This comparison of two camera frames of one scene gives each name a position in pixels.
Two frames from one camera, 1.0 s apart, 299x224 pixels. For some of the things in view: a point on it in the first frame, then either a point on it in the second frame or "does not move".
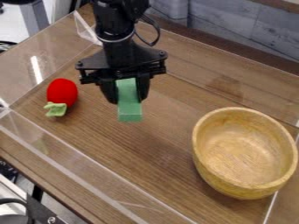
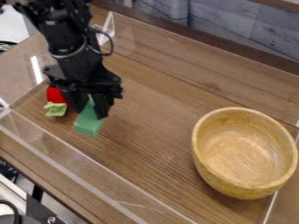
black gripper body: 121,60 → 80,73
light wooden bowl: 245,152 does not move
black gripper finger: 142,86 → 102,102
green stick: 128,105 → 88,122
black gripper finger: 109,90 → 77,99
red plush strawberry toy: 61,95 does not move
